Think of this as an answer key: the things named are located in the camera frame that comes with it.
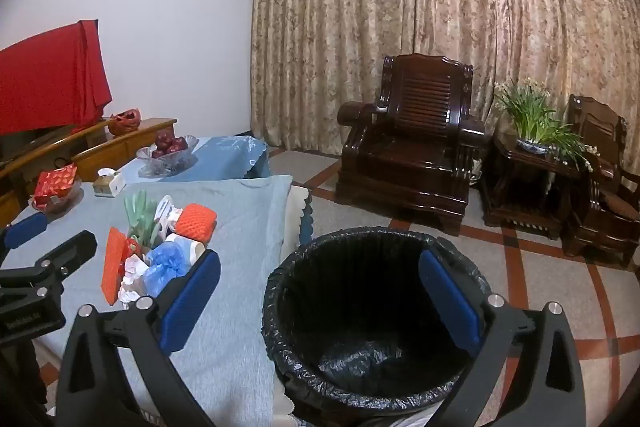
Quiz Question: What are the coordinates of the flat orange foam net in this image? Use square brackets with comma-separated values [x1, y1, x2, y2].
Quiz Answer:
[100, 227, 138, 306]

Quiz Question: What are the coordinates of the orange foam net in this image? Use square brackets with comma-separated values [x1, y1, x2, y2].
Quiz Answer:
[176, 203, 218, 240]
[100, 227, 138, 306]

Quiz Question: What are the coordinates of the red cloth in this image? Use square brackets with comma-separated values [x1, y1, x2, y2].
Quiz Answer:
[0, 20, 113, 136]

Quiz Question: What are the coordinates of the red basket ornament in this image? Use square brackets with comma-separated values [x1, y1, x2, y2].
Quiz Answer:
[108, 108, 142, 136]

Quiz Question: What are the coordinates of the bag of red fruit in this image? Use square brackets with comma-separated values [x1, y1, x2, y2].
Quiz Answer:
[136, 134, 199, 178]

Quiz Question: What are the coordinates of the black bag-lined trash bin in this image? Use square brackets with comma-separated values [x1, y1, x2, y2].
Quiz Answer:
[261, 227, 493, 427]

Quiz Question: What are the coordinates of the green rubber glove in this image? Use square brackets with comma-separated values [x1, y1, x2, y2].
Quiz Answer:
[123, 190, 166, 248]

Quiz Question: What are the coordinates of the cream scalloped tablecloth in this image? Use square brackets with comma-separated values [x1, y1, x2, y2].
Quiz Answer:
[272, 187, 313, 427]

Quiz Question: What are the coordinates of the potted narcissus plant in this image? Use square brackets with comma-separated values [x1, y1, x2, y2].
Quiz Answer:
[494, 78, 601, 172]

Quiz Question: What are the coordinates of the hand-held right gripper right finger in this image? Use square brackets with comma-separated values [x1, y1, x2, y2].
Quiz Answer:
[418, 249, 588, 427]

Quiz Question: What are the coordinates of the white blue tissue packet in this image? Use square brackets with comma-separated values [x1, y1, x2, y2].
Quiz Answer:
[156, 195, 182, 228]

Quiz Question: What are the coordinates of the light wooden cabinet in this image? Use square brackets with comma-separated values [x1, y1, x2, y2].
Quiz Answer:
[0, 117, 178, 228]

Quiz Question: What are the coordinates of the blue plastic shoe cover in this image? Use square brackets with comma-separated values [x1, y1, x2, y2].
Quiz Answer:
[144, 241, 193, 298]

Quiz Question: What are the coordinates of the white brown small box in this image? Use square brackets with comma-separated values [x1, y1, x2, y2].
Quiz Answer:
[94, 168, 126, 198]

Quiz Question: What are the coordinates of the glass dish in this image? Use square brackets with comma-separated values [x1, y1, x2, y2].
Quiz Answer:
[29, 184, 85, 215]

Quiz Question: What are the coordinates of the pile of red apples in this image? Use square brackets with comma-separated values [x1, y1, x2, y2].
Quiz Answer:
[151, 130, 190, 158]

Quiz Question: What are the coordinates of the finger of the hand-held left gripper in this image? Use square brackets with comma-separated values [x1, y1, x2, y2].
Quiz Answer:
[0, 212, 49, 254]
[0, 230, 98, 303]

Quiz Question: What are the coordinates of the white tissue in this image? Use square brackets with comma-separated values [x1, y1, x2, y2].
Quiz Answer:
[119, 254, 151, 305]

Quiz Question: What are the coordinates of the dark wooden side table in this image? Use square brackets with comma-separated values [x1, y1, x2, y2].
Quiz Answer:
[480, 129, 593, 240]

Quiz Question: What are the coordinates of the red gift box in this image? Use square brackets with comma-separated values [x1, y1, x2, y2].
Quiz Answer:
[34, 163, 78, 202]

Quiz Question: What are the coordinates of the dark wooden armchair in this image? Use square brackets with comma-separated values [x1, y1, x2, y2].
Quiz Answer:
[334, 53, 488, 235]
[560, 94, 640, 268]

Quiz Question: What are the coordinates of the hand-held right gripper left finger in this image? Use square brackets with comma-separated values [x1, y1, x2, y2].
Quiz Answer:
[54, 249, 223, 427]

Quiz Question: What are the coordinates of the white paper cup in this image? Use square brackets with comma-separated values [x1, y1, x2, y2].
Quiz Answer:
[165, 232, 206, 265]

